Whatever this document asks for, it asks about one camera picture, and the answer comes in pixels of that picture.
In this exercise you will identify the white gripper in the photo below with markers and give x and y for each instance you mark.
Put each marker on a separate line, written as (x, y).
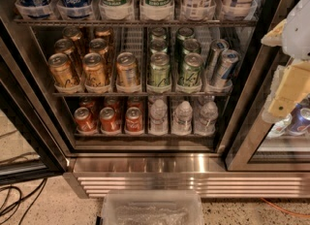
(297, 38)

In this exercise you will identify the orange lacroix can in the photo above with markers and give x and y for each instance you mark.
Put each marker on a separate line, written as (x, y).
(94, 69)
(67, 46)
(127, 69)
(101, 46)
(63, 70)

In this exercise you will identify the clear water bottle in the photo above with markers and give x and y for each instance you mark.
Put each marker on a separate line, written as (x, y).
(159, 118)
(182, 119)
(206, 119)

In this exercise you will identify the green LaCroix can front right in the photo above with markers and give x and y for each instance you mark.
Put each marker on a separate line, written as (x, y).
(190, 70)

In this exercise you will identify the orange LaCroix can front left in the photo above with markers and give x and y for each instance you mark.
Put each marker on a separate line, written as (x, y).
(63, 70)

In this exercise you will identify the red coke can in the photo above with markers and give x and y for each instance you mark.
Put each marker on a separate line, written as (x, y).
(109, 120)
(135, 102)
(89, 103)
(133, 120)
(113, 102)
(84, 119)

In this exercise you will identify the orange LaCroix can front right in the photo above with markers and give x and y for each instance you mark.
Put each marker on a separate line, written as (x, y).
(127, 69)

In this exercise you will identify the clear plastic bin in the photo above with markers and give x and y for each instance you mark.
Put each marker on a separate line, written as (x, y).
(152, 207)

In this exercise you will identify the silver blue slim can rear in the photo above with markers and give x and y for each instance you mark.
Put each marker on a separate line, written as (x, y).
(215, 49)

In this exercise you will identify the clear water bottle right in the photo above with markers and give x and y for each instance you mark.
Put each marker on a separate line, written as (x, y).
(206, 119)

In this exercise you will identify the green LaCroix can front left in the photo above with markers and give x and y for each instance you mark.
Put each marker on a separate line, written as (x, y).
(159, 70)

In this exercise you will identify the clear water bottle left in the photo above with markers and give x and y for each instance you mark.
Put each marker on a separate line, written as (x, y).
(159, 118)

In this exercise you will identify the clear water bottle middle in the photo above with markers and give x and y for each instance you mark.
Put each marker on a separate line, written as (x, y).
(182, 119)

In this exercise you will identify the stainless steel fridge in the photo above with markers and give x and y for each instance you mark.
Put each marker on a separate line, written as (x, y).
(238, 160)

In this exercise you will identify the silver blue slim can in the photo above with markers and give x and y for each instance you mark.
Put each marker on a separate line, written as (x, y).
(225, 67)
(215, 49)

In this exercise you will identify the silver blue slim can front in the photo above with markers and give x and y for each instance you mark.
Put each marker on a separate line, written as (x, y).
(225, 67)

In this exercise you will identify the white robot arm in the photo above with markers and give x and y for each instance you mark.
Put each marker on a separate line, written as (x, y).
(296, 33)

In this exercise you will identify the orange LaCroix can front middle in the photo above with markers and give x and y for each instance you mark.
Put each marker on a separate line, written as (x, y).
(94, 69)

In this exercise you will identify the silver can behind glass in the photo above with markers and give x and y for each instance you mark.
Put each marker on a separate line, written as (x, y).
(278, 129)

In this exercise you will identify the blue can behind glass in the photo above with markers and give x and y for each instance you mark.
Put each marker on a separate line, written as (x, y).
(300, 121)

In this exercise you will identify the green lacroix can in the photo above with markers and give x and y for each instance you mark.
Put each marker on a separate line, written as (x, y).
(158, 45)
(159, 70)
(190, 70)
(190, 45)

